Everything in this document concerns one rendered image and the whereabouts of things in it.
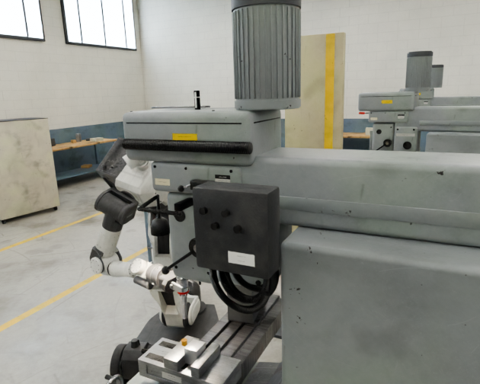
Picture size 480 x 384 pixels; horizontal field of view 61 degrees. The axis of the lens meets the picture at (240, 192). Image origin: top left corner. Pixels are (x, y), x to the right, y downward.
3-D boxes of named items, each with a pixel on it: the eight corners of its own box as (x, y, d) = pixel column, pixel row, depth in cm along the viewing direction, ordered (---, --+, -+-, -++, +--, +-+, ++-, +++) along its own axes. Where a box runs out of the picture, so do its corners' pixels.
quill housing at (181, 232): (169, 279, 145) (162, 190, 137) (200, 257, 163) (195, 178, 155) (216, 289, 136) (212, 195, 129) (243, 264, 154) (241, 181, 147)
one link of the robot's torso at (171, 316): (167, 311, 253) (151, 254, 226) (198, 312, 250) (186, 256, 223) (159, 333, 241) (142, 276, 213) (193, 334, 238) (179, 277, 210)
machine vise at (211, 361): (139, 375, 152) (136, 349, 149) (163, 352, 165) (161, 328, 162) (222, 404, 137) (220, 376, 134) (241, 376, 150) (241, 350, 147)
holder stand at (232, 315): (227, 320, 186) (225, 280, 181) (241, 297, 206) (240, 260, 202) (253, 324, 183) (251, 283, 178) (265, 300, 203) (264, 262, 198)
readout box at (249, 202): (193, 269, 103) (188, 187, 98) (211, 256, 111) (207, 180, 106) (267, 283, 94) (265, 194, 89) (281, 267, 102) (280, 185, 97)
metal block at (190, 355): (184, 363, 146) (184, 347, 145) (193, 353, 151) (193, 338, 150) (197, 366, 144) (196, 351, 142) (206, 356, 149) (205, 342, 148)
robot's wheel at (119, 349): (126, 366, 241) (123, 336, 236) (134, 366, 240) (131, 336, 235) (111, 390, 221) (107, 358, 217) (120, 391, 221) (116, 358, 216)
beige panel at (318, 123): (273, 337, 332) (268, 35, 277) (289, 313, 367) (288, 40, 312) (337, 353, 309) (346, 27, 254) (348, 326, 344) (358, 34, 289)
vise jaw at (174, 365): (164, 367, 145) (162, 357, 144) (187, 344, 158) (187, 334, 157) (177, 372, 142) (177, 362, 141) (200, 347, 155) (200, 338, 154)
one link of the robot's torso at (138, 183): (113, 212, 211) (81, 177, 180) (147, 161, 224) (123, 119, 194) (161, 232, 202) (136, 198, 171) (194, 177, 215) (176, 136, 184)
